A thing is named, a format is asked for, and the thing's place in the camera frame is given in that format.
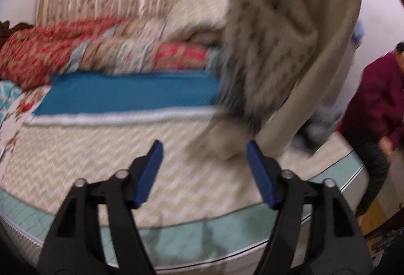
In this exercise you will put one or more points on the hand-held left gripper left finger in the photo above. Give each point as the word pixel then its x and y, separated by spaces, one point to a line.
pixel 148 172

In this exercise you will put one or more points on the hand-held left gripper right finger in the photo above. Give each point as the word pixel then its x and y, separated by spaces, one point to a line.
pixel 262 172

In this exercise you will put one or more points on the cream spotted knit coat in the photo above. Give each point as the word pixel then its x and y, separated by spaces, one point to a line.
pixel 268 57

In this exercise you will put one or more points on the grey dark cloth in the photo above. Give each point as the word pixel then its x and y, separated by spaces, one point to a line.
pixel 315 133

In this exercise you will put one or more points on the beige chevron bed blanket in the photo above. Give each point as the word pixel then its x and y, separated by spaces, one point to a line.
pixel 79 152

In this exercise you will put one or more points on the mattress with teal border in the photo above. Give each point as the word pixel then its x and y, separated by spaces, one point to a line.
pixel 189 237

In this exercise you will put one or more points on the blue mat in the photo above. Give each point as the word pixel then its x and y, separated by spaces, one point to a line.
pixel 126 92

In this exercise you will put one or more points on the floral patterned bed sheet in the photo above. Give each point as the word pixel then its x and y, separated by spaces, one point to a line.
pixel 12 117

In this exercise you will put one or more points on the red floral quilt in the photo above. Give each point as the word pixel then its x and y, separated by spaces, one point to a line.
pixel 41 51

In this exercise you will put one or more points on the white fluffy blanket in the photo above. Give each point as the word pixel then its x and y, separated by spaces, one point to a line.
pixel 195 16

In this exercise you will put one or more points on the light blue cloth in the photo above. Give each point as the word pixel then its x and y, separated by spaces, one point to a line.
pixel 357 32

